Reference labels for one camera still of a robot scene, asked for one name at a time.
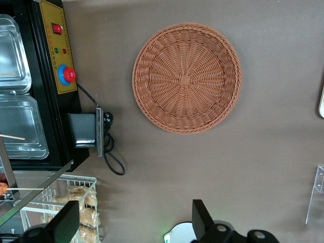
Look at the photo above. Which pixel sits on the clear acrylic bottle rack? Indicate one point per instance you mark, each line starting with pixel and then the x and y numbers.
pixel 317 187

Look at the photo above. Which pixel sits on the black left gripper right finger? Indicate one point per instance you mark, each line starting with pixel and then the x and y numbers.
pixel 202 222

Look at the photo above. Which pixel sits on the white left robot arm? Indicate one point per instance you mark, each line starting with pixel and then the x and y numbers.
pixel 181 231

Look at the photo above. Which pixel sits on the red rocker switch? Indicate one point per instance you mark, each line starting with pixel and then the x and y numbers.
pixel 57 28

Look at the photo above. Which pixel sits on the cream plastic tray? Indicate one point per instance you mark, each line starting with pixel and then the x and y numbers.
pixel 322 103

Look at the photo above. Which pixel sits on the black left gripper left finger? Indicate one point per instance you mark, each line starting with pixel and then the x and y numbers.
pixel 63 222

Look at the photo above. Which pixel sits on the wooden skewer with food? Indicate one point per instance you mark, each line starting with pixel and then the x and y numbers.
pixel 25 188

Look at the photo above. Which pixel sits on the clear fried snack packet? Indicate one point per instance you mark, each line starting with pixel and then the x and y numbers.
pixel 88 215
pixel 86 234
pixel 76 193

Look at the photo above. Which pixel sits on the black food warmer machine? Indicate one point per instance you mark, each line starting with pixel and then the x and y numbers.
pixel 73 103

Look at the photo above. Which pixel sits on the steel food pan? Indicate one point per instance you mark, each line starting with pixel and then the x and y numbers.
pixel 12 55
pixel 22 121

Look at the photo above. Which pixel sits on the round brown wicker basket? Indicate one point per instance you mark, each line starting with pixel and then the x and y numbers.
pixel 186 81

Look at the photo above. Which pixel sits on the red emergency stop button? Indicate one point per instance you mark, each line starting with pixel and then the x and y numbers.
pixel 68 74

